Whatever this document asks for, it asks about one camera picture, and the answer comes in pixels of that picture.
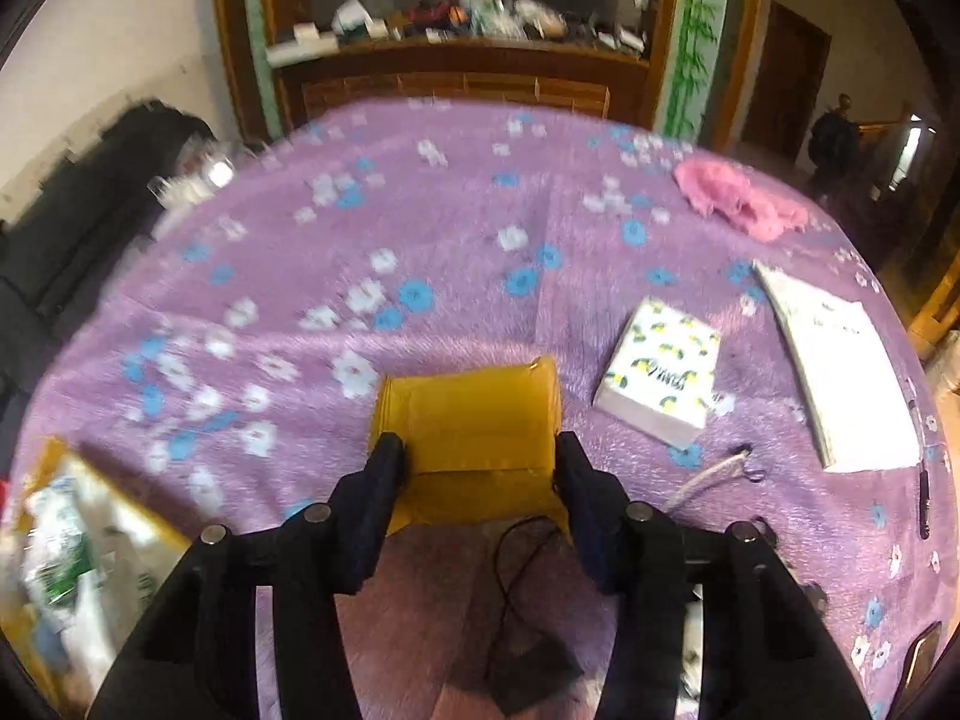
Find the black pen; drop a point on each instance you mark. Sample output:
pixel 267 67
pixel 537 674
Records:
pixel 925 495

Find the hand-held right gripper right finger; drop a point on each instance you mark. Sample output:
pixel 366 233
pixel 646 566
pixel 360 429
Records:
pixel 579 502

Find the yellow cardboard box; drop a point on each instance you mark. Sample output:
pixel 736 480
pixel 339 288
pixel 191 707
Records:
pixel 142 517

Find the white paper stack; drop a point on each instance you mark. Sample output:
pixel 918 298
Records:
pixel 847 375

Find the white flat box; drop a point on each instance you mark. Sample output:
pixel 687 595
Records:
pixel 300 45

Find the wooden glass cabinet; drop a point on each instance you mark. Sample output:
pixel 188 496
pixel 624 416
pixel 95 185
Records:
pixel 450 71

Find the smartphone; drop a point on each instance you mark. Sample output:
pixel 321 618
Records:
pixel 921 664

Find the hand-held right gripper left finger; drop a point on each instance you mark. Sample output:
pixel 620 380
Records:
pixel 382 495

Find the long black bag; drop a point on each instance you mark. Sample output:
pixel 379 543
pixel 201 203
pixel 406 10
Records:
pixel 82 195

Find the floral white tissue pack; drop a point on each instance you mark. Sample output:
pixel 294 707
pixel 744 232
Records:
pixel 664 371

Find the green white packet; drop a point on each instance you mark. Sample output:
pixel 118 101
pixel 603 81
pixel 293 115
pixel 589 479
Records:
pixel 67 577

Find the purple floral blanket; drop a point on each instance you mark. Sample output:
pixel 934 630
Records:
pixel 465 255

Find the yellow padded envelope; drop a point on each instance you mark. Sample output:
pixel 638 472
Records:
pixel 472 435

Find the pink cloth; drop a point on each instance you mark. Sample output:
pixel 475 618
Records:
pixel 739 199

